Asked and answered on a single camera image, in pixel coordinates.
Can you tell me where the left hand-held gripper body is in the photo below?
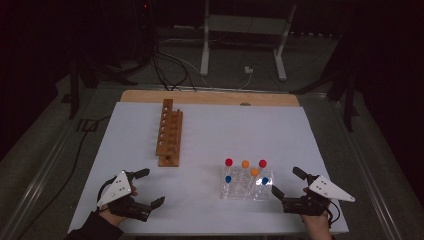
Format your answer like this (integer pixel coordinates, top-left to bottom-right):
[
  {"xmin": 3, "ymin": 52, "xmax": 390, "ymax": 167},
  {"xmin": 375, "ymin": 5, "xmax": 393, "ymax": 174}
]
[{"xmin": 97, "ymin": 170, "xmax": 151, "ymax": 223}]

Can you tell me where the white floor cable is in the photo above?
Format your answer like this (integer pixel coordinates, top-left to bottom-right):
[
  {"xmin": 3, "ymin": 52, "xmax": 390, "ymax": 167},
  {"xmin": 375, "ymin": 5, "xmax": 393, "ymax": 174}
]
[{"xmin": 158, "ymin": 37, "xmax": 253, "ymax": 92}]

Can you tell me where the person's left hand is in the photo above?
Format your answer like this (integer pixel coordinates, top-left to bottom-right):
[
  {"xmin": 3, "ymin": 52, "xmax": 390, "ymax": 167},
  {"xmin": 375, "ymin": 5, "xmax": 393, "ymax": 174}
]
[{"xmin": 98, "ymin": 184, "xmax": 139, "ymax": 228}]

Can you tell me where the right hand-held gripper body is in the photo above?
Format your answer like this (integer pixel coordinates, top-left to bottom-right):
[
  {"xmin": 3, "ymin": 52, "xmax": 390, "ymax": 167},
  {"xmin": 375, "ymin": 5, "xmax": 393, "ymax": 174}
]
[{"xmin": 282, "ymin": 175, "xmax": 356, "ymax": 217}]

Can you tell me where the white table mat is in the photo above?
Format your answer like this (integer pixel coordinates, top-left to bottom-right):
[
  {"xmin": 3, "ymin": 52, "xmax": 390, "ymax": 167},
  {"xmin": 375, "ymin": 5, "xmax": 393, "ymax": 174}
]
[{"xmin": 68, "ymin": 101, "xmax": 350, "ymax": 234}]

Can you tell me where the black tripod stand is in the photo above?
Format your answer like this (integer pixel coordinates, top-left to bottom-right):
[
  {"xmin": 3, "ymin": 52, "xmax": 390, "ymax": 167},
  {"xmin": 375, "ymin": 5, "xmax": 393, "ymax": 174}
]
[
  {"xmin": 60, "ymin": 54, "xmax": 138, "ymax": 120},
  {"xmin": 289, "ymin": 36, "xmax": 360, "ymax": 133}
]

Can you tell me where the clear acrylic test tube rack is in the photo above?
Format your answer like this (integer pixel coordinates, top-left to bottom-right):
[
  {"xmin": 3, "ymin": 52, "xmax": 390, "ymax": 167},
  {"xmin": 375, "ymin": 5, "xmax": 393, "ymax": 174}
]
[{"xmin": 219, "ymin": 165, "xmax": 275, "ymax": 201}]

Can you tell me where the long black floor cable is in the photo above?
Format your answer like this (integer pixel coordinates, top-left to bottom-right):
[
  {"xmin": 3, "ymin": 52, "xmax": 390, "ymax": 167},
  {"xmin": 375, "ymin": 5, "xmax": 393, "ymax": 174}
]
[{"xmin": 16, "ymin": 114, "xmax": 113, "ymax": 240}]

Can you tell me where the white metal stand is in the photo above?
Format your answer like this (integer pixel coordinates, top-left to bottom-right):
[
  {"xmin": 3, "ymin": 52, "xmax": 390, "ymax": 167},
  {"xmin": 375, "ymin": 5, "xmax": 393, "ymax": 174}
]
[{"xmin": 199, "ymin": 0, "xmax": 298, "ymax": 82}]

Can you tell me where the power strip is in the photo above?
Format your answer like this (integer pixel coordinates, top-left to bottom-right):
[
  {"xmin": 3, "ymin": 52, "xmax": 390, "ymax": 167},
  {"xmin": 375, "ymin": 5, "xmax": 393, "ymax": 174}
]
[{"xmin": 289, "ymin": 30, "xmax": 335, "ymax": 38}]

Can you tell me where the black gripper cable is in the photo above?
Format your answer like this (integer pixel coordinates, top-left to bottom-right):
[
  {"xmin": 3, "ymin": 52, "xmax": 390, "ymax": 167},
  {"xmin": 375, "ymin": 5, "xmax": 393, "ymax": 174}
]
[
  {"xmin": 328, "ymin": 199, "xmax": 342, "ymax": 229},
  {"xmin": 96, "ymin": 175, "xmax": 118, "ymax": 213}
]

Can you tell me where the wooden test tube rack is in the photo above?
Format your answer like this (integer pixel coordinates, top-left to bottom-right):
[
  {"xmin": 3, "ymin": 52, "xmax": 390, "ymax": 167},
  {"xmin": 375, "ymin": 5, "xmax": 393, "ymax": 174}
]
[{"xmin": 155, "ymin": 98, "xmax": 184, "ymax": 168}]

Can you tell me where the person's right hand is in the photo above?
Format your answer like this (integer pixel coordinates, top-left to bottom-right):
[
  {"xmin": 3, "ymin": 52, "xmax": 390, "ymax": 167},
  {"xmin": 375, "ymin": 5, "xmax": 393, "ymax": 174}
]
[{"xmin": 299, "ymin": 186, "xmax": 334, "ymax": 240}]

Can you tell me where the bundle of black cables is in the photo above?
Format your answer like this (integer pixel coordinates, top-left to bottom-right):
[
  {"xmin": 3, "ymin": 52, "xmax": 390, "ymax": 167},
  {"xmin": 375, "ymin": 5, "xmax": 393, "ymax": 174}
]
[{"xmin": 150, "ymin": 43, "xmax": 198, "ymax": 92}]

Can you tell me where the metal floor rail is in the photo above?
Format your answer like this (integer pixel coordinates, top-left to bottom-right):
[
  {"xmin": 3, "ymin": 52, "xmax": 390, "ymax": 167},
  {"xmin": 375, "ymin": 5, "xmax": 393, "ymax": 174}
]
[
  {"xmin": 96, "ymin": 83, "xmax": 329, "ymax": 99},
  {"xmin": 328, "ymin": 98, "xmax": 404, "ymax": 240},
  {"xmin": 0, "ymin": 88, "xmax": 98, "ymax": 240}
]

